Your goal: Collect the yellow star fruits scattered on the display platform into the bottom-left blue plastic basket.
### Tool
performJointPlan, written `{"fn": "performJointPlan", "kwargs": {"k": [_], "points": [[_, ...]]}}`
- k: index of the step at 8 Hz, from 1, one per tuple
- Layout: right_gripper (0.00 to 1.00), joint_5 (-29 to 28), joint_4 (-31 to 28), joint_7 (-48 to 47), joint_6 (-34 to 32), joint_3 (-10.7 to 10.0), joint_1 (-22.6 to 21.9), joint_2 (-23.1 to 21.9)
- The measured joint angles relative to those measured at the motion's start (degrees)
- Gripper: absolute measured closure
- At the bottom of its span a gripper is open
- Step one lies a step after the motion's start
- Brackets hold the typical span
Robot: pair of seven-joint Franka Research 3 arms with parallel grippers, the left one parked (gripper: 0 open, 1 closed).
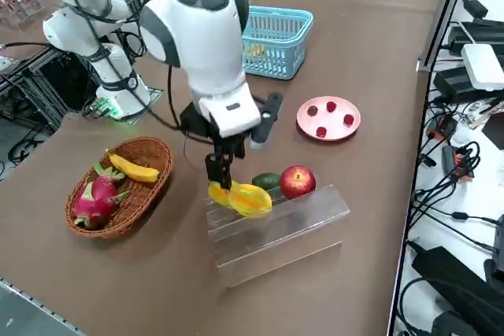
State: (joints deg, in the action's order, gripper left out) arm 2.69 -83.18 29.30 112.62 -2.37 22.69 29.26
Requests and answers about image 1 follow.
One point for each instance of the yellow star fruit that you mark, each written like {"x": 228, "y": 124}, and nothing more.
{"x": 256, "y": 50}
{"x": 216, "y": 196}
{"x": 252, "y": 200}

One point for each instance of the yellow banana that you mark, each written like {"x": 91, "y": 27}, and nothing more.
{"x": 134, "y": 170}

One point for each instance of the blue plastic basket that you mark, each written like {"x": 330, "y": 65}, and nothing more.
{"x": 279, "y": 10}

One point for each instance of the aluminium frame rail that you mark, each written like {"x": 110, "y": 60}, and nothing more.
{"x": 35, "y": 306}

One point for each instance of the white power adapter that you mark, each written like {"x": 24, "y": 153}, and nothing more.
{"x": 484, "y": 64}

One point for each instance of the red strawberry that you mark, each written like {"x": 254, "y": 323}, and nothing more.
{"x": 348, "y": 119}
{"x": 331, "y": 106}
{"x": 321, "y": 131}
{"x": 313, "y": 110}

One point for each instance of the pink plate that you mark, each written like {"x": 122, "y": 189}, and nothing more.
{"x": 334, "y": 121}

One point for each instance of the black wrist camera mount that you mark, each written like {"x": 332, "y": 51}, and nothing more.
{"x": 271, "y": 109}

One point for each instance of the large black power adapter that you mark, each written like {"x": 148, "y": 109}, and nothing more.
{"x": 445, "y": 273}

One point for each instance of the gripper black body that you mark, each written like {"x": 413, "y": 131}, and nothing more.
{"x": 193, "y": 123}

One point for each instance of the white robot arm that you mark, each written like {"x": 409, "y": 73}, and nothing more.
{"x": 212, "y": 60}

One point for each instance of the green avocado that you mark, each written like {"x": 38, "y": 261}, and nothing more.
{"x": 264, "y": 180}

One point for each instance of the aluminium profile post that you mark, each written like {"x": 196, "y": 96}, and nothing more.
{"x": 445, "y": 17}

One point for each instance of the pink dragon fruit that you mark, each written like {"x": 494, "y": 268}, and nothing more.
{"x": 98, "y": 194}

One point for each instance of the clear acrylic stepped display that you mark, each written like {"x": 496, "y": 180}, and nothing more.
{"x": 275, "y": 241}

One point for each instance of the brown wicker basket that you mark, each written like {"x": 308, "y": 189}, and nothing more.
{"x": 138, "y": 210}

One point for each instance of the red apple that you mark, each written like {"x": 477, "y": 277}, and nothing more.
{"x": 297, "y": 184}

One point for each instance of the black orange connector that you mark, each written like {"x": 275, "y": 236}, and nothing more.
{"x": 453, "y": 159}
{"x": 445, "y": 125}

